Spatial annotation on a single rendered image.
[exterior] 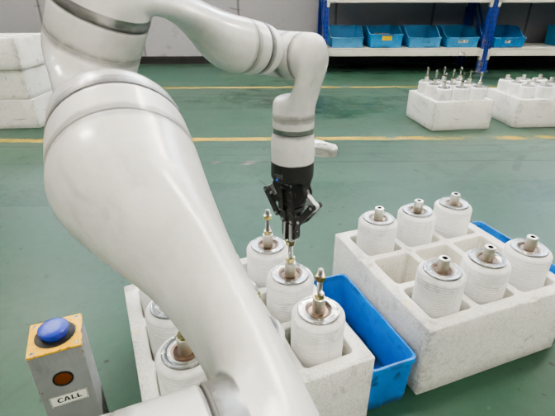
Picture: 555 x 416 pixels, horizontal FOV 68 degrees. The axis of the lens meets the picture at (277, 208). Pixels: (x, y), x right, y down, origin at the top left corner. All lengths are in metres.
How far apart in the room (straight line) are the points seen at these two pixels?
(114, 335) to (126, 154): 0.94
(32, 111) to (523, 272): 2.80
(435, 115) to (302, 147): 2.15
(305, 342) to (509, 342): 0.51
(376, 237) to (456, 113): 1.90
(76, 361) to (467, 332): 0.71
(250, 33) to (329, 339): 0.50
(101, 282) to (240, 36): 0.95
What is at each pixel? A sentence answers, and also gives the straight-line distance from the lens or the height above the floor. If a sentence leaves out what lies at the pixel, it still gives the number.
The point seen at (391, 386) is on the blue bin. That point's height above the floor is 0.05.
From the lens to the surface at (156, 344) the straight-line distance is 0.80.
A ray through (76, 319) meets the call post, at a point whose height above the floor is 0.31.
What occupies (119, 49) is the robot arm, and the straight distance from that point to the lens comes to 0.44.
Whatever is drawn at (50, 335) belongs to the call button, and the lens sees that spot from 0.67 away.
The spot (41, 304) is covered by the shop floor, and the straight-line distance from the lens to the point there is 1.32.
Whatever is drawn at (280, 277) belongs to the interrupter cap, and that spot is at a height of 0.25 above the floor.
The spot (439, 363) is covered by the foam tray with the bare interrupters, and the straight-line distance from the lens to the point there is 0.96.
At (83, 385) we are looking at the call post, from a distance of 0.72.
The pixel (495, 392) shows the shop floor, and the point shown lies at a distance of 1.06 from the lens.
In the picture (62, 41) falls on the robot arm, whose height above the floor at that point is 0.71.
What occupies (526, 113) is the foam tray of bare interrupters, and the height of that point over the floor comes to 0.09.
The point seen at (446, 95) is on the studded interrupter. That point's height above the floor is 0.21.
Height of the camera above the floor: 0.74
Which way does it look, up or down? 27 degrees down
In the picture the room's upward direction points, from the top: straight up
